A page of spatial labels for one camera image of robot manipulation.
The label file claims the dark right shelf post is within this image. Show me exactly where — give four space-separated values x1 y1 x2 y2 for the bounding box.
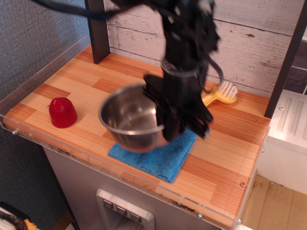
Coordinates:
264 0 307 118

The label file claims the dark left shelf post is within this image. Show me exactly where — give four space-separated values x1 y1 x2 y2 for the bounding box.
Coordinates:
84 0 110 64

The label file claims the red plastic cup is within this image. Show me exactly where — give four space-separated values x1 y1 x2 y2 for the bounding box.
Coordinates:
49 97 78 128

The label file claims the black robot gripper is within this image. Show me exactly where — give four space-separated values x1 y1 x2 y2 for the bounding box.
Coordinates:
143 71 213 141

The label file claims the dark shelf post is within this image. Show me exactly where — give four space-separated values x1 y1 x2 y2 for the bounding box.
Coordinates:
84 0 110 64
264 0 307 118

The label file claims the silver metal bowl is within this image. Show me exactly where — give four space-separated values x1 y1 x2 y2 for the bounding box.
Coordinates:
98 83 169 153

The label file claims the blue folded towel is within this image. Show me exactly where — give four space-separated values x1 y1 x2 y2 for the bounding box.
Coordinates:
108 128 197 183

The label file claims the yellow dish brush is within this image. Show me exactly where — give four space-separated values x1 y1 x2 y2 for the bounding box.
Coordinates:
202 81 238 106

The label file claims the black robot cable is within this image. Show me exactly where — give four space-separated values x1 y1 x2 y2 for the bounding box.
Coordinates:
31 0 135 21

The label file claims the white toy sink unit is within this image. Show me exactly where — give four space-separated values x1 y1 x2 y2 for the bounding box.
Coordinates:
257 90 307 194

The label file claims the grey toy fridge cabinet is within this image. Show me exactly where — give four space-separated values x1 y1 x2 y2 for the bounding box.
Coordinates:
44 148 217 230

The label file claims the silver dispenser panel with buttons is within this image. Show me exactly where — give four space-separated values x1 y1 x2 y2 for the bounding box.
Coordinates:
96 188 155 230

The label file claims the yellow and black plush toy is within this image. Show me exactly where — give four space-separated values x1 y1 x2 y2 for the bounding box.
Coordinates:
0 208 38 230

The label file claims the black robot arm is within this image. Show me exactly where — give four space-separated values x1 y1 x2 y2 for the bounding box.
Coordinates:
116 0 219 141

